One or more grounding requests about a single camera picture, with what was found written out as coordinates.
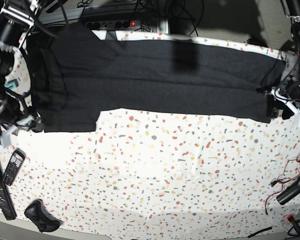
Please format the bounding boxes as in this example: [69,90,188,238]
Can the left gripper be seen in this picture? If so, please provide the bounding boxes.
[270,77,300,127]

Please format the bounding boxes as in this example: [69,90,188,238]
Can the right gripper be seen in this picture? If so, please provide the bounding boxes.
[0,92,44,148]

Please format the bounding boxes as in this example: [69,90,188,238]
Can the black T-shirt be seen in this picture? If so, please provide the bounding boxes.
[27,23,285,132]

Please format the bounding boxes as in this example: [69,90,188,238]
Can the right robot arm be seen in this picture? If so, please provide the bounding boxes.
[0,0,45,148]

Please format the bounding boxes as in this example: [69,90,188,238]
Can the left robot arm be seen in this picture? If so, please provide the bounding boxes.
[271,0,300,127]

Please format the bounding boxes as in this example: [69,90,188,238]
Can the black remote control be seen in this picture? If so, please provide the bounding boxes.
[3,148,26,186]

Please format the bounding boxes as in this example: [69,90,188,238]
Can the light blue highlighter marker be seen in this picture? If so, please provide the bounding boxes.
[5,78,19,90]

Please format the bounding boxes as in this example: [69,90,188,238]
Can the long black bar in plastic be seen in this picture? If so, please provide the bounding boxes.
[0,139,17,221]

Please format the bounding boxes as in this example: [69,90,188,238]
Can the black game controller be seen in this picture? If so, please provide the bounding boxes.
[24,199,62,233]

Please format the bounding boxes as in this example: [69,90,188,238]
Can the black cylindrical tool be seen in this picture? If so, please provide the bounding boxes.
[276,176,300,205]

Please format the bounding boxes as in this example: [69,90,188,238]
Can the red black clamp right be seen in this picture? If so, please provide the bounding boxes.
[286,214,300,237]

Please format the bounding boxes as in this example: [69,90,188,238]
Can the thin black stick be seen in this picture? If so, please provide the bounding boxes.
[248,226,272,238]

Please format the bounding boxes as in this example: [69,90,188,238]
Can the red and black wires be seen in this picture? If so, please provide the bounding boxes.
[264,149,300,216]

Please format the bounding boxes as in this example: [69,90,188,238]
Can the power strip with red switch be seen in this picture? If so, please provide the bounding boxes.
[85,20,141,31]

